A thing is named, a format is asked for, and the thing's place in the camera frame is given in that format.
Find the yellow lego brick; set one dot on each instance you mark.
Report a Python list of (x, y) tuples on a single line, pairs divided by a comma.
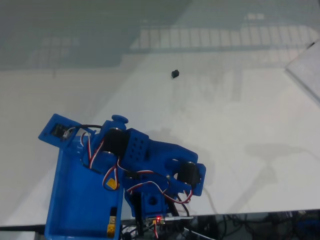
[(111, 230), (112, 184)]

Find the black lego brick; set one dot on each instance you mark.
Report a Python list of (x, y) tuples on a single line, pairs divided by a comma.
[(175, 73)]

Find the blue plastic bin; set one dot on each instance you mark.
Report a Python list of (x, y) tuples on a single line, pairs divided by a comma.
[(75, 200)]

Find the controller board with red light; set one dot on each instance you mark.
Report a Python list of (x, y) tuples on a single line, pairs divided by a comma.
[(156, 220)]

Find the white flat board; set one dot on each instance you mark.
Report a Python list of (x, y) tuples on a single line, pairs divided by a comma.
[(307, 67)]

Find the blue gripper camera mount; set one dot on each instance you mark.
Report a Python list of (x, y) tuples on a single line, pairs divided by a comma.
[(50, 127)]

